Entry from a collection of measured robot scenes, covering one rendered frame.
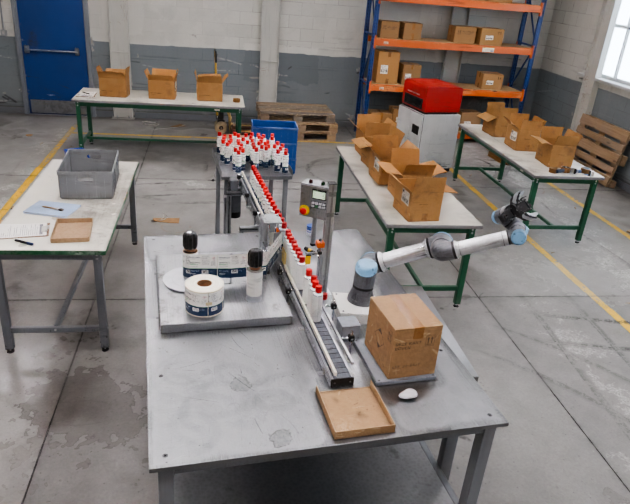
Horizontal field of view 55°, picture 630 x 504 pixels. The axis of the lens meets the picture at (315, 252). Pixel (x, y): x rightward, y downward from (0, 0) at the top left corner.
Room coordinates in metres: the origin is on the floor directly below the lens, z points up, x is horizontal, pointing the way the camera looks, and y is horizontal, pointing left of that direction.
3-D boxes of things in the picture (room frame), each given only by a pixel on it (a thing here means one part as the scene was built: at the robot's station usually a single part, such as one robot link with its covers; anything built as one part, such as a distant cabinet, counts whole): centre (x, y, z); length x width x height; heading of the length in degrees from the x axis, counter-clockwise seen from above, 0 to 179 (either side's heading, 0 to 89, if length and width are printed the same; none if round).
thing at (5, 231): (3.59, 1.94, 0.81); 0.38 x 0.36 x 0.02; 11
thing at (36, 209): (4.03, 1.93, 0.81); 0.32 x 0.24 x 0.01; 86
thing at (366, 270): (2.95, -0.29, 1.05); 0.13 x 0.12 x 0.14; 168
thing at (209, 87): (8.42, 1.61, 0.97); 0.48 x 0.47 x 0.37; 13
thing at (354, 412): (2.06, -0.22, 0.85); 0.30 x 0.26 x 0.04; 17
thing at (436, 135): (8.64, -1.44, 0.61); 0.70 x 0.60 x 1.22; 22
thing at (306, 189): (3.14, 0.01, 1.38); 0.17 x 0.10 x 0.19; 72
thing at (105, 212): (4.31, 1.88, 0.40); 1.90 x 0.75 x 0.80; 11
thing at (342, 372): (3.01, 0.06, 0.86); 1.65 x 0.08 x 0.04; 17
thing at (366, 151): (5.92, -0.52, 0.97); 0.44 x 0.38 x 0.37; 106
